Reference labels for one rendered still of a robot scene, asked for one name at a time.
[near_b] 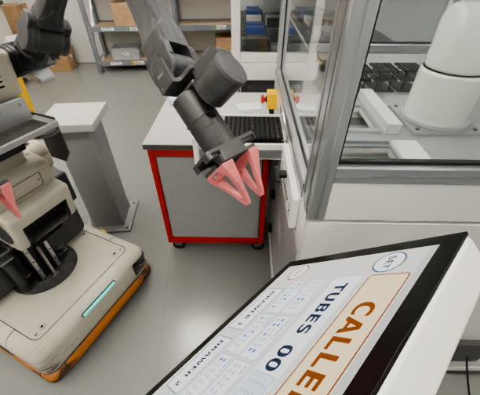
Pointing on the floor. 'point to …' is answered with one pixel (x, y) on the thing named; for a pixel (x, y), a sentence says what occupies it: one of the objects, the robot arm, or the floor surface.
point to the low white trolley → (201, 186)
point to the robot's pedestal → (94, 165)
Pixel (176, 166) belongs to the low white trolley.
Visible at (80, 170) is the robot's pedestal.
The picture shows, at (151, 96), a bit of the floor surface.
